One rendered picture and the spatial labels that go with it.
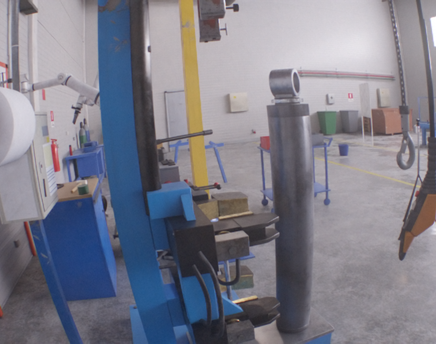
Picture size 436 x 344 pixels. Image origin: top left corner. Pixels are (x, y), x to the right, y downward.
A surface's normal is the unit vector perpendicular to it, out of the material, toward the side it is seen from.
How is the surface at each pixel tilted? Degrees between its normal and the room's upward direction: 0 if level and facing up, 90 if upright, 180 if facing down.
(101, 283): 90
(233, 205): 90
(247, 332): 90
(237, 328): 0
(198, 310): 90
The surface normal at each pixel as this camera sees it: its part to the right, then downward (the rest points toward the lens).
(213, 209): 0.52, 0.12
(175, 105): 0.29, 0.16
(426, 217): -0.47, 0.21
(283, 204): -0.66, 0.21
